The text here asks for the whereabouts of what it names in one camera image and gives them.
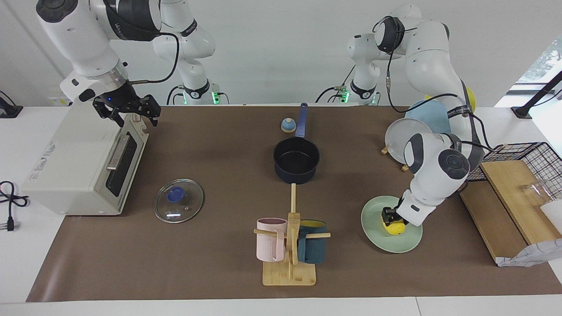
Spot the yellow potato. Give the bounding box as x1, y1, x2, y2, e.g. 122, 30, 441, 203
382, 220, 407, 236

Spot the glass lid with blue knob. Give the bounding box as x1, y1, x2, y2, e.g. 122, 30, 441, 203
154, 179, 205, 224

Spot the mint green plate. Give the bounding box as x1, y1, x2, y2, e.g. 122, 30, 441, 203
361, 195, 423, 254

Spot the wooden plate rack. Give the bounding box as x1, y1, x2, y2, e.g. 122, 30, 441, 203
381, 141, 416, 172

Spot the grey plate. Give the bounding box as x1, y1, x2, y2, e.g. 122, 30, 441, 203
385, 118, 435, 165

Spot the light blue plate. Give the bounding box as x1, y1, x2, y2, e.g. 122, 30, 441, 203
404, 100, 453, 135

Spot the yellow plate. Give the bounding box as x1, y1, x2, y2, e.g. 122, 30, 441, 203
425, 86, 476, 114

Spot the white toaster oven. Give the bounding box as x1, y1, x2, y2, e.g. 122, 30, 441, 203
22, 105, 150, 216

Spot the dark teal mug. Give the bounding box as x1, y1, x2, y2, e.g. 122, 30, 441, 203
297, 219, 327, 264

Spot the brown wooden board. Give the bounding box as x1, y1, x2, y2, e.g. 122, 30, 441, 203
459, 180, 528, 263

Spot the black clamp stand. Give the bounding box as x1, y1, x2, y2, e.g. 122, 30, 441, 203
511, 70, 562, 119
0, 90, 24, 119

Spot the wooden mug tree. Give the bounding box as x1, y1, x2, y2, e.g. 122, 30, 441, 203
253, 183, 331, 287

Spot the pink ribbed mug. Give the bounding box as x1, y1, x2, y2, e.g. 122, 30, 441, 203
256, 218, 288, 262

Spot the light wooden board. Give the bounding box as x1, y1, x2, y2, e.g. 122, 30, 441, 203
479, 159, 562, 245

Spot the clear glass cup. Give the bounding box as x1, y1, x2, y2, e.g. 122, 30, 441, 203
520, 179, 555, 208

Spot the white marbled paper bag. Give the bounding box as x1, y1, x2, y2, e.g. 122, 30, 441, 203
496, 238, 562, 268

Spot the brown table mat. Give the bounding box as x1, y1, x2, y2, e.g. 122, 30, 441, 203
26, 105, 562, 302

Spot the white plastic cup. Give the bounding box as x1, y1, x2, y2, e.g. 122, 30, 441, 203
540, 200, 562, 234

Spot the black right base cable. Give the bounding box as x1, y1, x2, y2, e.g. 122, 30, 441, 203
166, 84, 186, 106

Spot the black base cable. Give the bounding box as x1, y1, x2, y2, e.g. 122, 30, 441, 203
315, 66, 357, 104
166, 84, 186, 106

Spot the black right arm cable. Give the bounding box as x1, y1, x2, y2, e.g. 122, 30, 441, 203
127, 32, 181, 85

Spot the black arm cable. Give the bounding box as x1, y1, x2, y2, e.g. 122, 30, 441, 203
372, 17, 497, 152
127, 32, 181, 85

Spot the dark blue long-handled pot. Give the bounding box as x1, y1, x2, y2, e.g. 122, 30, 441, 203
273, 103, 321, 184

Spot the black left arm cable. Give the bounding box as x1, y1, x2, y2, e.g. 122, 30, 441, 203
372, 17, 497, 152

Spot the black power cord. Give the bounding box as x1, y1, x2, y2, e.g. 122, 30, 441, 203
0, 181, 29, 232

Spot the black left base cable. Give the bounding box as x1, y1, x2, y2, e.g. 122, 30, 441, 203
315, 66, 357, 104

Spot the black wire basket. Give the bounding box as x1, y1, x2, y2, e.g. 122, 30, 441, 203
465, 142, 562, 202

